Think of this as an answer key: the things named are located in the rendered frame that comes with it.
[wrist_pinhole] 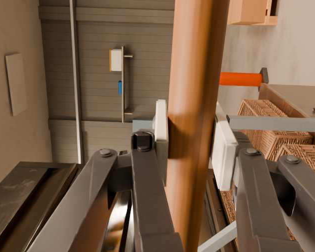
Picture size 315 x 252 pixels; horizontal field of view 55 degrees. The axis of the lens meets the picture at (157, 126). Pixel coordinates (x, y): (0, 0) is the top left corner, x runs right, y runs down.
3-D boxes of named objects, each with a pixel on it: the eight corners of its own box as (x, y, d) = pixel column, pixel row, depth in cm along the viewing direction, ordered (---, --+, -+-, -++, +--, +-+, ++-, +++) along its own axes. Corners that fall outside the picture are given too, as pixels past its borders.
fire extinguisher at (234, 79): (262, 66, 360) (207, 64, 360) (270, 69, 333) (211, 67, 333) (259, 89, 369) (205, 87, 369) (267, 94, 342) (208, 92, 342)
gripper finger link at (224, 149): (224, 142, 16) (239, 143, 16) (208, 100, 22) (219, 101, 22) (218, 191, 17) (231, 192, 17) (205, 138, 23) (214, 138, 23)
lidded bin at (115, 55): (123, 48, 760) (112, 48, 761) (121, 50, 720) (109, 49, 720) (123, 69, 777) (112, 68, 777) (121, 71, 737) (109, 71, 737)
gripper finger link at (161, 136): (166, 189, 17) (152, 189, 17) (165, 136, 23) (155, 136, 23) (168, 140, 16) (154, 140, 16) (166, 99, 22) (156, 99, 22)
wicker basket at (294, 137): (292, 235, 137) (231, 232, 138) (256, 173, 190) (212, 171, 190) (315, 136, 120) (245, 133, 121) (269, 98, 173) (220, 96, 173)
